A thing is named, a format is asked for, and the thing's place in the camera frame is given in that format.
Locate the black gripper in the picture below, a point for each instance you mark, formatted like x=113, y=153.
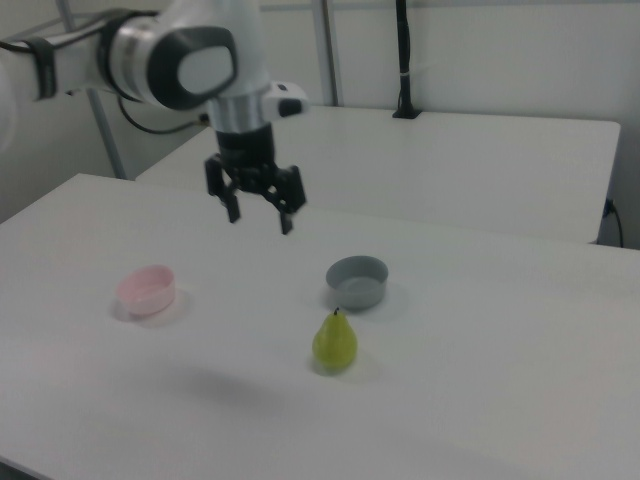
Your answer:
x=247, y=150

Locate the green pear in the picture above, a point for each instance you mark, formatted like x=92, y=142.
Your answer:
x=335, y=345

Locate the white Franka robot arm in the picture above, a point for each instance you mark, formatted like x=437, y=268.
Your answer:
x=200, y=55

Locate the grey bowl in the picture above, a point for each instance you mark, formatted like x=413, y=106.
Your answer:
x=357, y=292

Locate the pink bowl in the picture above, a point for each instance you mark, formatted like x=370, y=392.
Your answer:
x=150, y=295

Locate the white side table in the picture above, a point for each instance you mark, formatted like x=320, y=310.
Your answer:
x=450, y=165

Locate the grey wall partition post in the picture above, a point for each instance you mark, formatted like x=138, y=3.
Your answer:
x=327, y=50

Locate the black clamped camera pole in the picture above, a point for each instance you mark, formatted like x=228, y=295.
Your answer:
x=405, y=50

